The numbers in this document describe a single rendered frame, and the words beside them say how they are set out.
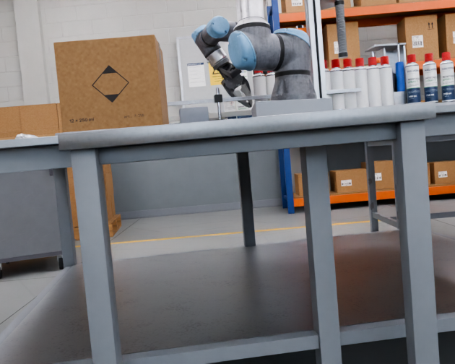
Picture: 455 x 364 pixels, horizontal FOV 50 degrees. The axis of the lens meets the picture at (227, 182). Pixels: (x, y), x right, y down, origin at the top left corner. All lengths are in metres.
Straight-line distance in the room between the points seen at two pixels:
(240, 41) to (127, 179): 5.14
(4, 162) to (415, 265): 1.07
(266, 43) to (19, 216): 2.59
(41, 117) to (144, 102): 3.79
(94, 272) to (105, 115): 0.50
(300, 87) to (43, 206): 2.53
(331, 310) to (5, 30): 6.30
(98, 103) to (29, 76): 5.36
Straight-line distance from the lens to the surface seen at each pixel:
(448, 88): 2.23
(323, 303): 1.43
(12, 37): 7.14
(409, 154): 1.27
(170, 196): 6.48
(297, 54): 1.61
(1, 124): 5.37
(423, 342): 1.37
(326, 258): 1.40
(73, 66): 1.56
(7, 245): 3.79
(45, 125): 5.24
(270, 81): 1.96
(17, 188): 3.73
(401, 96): 2.19
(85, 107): 1.54
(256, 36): 1.55
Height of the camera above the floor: 0.75
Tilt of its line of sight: 3 degrees down
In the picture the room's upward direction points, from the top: 5 degrees counter-clockwise
